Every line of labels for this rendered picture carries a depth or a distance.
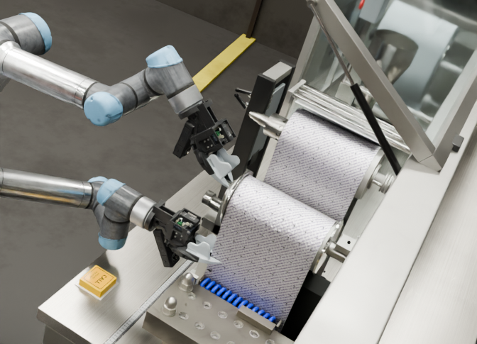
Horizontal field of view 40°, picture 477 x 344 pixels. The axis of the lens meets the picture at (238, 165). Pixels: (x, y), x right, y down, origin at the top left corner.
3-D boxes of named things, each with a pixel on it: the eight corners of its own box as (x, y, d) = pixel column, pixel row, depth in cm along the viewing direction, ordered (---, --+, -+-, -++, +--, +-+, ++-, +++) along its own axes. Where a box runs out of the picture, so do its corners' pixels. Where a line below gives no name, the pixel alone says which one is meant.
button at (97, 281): (94, 270, 177) (96, 264, 176) (116, 284, 175) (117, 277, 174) (77, 284, 171) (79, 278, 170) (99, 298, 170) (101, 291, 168)
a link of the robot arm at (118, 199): (110, 196, 178) (115, 171, 173) (143, 215, 175) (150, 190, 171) (91, 209, 172) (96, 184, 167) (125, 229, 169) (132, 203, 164)
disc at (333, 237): (326, 254, 165) (348, 208, 157) (328, 254, 165) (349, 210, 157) (305, 286, 153) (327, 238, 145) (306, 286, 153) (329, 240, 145)
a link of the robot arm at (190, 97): (162, 103, 157) (180, 92, 163) (172, 119, 157) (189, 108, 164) (184, 90, 152) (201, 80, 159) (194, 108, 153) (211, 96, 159)
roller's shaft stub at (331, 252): (329, 250, 158) (335, 236, 156) (355, 264, 156) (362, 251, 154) (322, 259, 155) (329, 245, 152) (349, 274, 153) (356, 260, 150)
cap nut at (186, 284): (183, 279, 165) (187, 266, 163) (195, 286, 164) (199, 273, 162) (175, 286, 162) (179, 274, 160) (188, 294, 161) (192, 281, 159)
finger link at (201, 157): (211, 175, 157) (194, 142, 156) (206, 177, 158) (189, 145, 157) (221, 169, 161) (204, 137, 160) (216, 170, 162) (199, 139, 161)
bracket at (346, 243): (341, 237, 156) (343, 231, 154) (363, 250, 154) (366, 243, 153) (333, 248, 152) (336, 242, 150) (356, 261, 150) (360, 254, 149)
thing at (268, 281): (204, 276, 169) (222, 223, 159) (284, 324, 163) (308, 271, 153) (203, 277, 169) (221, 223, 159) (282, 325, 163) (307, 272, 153)
